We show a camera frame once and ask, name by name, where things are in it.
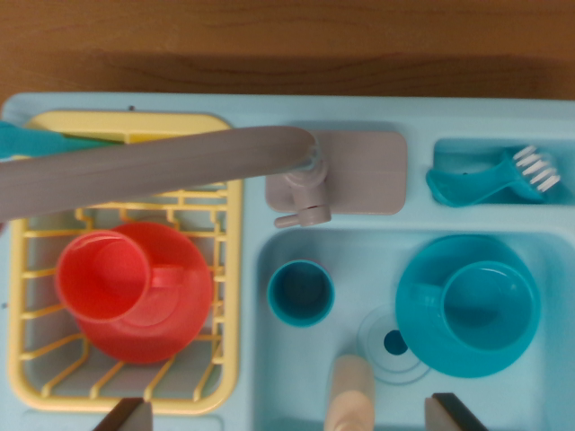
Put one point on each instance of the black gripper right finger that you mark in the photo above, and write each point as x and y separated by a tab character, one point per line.
449	417

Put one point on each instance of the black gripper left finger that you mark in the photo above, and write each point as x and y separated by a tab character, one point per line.
130	417

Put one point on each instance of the beige detergent bottle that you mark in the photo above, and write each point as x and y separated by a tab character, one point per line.
350	390

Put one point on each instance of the light blue toy sink unit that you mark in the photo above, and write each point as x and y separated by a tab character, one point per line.
359	116

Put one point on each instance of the teal plate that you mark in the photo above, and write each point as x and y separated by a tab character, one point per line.
449	359

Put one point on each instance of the red plate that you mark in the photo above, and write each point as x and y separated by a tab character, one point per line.
170	332

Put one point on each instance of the teal tumbler cup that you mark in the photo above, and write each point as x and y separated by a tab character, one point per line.
298	294

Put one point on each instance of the teal dish brush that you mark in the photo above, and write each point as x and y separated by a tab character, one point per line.
467	188

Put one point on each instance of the grey toy faucet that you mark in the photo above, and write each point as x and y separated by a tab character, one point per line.
135	166

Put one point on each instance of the yellow dish rack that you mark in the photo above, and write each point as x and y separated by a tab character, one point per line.
135	121

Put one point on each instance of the teal toy fork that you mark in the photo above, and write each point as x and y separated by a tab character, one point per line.
27	139

